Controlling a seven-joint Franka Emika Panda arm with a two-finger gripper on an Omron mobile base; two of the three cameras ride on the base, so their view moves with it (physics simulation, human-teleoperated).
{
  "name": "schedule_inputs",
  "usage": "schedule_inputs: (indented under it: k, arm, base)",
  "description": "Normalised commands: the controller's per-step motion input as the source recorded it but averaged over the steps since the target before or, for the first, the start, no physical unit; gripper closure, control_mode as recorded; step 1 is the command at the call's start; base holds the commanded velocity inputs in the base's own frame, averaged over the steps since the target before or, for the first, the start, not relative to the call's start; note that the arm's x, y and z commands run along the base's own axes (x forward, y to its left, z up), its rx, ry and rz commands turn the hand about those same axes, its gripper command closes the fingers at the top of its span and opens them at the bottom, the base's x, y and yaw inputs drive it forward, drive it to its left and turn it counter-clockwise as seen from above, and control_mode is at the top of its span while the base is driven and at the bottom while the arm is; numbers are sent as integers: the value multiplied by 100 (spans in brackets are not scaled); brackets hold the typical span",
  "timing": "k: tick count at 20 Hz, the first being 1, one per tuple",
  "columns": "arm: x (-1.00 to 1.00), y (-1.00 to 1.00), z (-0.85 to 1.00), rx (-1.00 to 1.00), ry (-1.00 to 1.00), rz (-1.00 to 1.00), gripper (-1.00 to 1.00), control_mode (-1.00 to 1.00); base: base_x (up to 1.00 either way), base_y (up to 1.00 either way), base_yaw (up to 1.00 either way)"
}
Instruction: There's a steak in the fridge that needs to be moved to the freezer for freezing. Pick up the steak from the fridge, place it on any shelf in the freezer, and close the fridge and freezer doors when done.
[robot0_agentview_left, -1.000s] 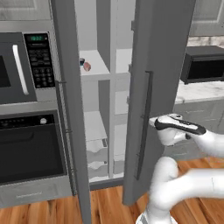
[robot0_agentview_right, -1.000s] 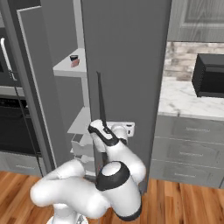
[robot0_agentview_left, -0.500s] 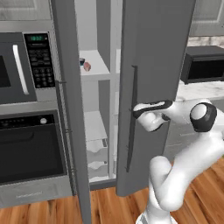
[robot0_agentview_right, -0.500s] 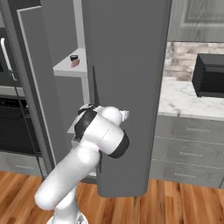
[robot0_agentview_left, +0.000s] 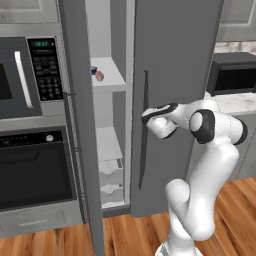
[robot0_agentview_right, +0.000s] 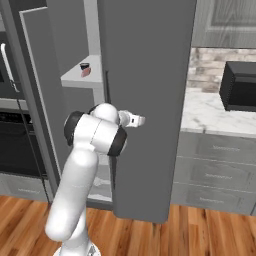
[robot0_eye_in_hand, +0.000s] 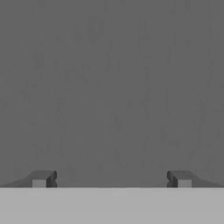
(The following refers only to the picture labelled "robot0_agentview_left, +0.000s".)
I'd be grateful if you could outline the white fridge shelf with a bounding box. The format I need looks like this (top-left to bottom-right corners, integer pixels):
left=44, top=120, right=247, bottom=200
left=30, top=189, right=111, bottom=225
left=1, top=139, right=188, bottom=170
left=90, top=56, right=128, bottom=94
left=95, top=125, right=124, bottom=164

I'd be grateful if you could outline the grey freezer door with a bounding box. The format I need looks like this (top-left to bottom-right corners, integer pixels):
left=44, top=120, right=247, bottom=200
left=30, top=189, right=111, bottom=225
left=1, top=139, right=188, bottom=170
left=57, top=0, right=106, bottom=256

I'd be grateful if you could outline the grey fridge door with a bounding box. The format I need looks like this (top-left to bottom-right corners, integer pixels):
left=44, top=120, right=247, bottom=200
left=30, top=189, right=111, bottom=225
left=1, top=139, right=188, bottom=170
left=129, top=0, right=225, bottom=219

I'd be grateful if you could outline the grey fridge body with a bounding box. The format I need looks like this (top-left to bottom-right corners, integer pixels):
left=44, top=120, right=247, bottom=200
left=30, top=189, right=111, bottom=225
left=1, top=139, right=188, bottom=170
left=84, top=0, right=136, bottom=218

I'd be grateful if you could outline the grey built-in oven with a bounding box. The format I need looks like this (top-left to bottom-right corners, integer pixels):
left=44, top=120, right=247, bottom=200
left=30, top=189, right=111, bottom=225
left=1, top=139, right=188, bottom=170
left=0, top=116, right=85, bottom=240

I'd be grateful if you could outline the black oven door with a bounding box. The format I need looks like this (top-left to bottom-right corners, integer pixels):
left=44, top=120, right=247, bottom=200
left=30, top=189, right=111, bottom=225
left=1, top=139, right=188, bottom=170
left=0, top=139, right=78, bottom=213

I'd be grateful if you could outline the black toaster oven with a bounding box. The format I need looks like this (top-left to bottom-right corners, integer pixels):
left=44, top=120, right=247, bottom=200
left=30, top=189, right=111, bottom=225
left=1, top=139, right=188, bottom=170
left=205, top=51, right=256, bottom=98

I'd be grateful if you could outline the grey built-in microwave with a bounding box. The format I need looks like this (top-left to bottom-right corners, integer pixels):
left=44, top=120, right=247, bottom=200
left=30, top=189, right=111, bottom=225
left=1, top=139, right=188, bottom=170
left=0, top=35, right=68, bottom=122

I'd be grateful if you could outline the grey oven drawer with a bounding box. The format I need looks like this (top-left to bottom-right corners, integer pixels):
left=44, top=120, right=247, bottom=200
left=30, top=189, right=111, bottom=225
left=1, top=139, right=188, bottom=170
left=0, top=199, right=84, bottom=240

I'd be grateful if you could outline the black fridge door handle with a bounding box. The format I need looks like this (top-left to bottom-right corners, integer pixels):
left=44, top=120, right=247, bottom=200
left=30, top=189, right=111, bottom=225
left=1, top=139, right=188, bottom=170
left=137, top=69, right=150, bottom=191

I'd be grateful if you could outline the dark freezer door handle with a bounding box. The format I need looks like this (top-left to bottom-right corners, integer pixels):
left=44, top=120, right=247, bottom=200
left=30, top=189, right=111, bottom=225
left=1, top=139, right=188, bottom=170
left=62, top=91, right=90, bottom=225

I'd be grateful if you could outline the white microwave handle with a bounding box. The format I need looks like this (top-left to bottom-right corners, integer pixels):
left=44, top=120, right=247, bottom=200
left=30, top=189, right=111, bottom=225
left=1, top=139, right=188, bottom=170
left=13, top=50, right=35, bottom=110

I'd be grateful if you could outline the grey wall cupboard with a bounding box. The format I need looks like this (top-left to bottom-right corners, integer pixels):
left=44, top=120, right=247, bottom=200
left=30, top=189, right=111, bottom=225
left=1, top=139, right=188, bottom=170
left=0, top=0, right=61, bottom=25
left=216, top=0, right=256, bottom=43

